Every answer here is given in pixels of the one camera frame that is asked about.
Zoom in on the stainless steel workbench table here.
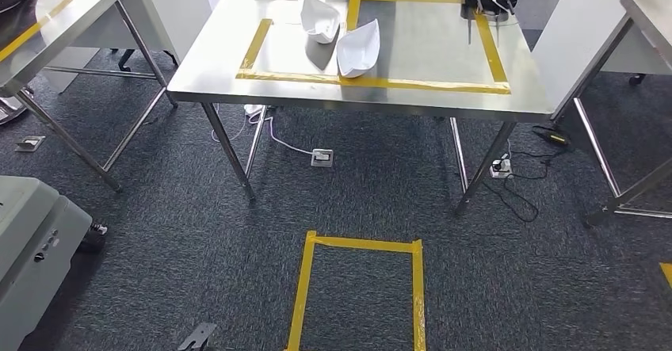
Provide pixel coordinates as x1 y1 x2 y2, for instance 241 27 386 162
166 0 556 216

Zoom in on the grey wheeled machine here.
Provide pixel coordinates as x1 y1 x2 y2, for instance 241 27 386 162
0 175 109 351

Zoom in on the yellow floor tape square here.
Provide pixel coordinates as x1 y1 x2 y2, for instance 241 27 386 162
285 230 427 351

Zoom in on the white floor socket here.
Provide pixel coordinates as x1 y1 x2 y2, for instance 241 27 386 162
310 148 335 169
489 152 516 180

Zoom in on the white plastic shell part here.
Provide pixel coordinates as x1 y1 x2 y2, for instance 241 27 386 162
335 18 382 79
300 0 342 45

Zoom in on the white floor cable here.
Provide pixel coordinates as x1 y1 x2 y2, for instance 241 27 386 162
209 104 316 156

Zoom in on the grey floor socket flap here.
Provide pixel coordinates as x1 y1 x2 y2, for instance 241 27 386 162
14 135 47 154
177 322 218 351

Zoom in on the yellow tape rectangle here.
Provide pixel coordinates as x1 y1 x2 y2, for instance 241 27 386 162
0 0 78 64

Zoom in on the black chair base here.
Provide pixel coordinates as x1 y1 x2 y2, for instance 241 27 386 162
110 48 181 73

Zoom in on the white desk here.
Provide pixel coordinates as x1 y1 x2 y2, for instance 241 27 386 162
68 0 213 62
531 0 672 121

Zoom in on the black adapter with yellow label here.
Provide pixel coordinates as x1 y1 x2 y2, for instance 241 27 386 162
531 124 575 149

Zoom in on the black floor cable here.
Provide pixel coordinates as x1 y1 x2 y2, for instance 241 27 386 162
480 146 553 225

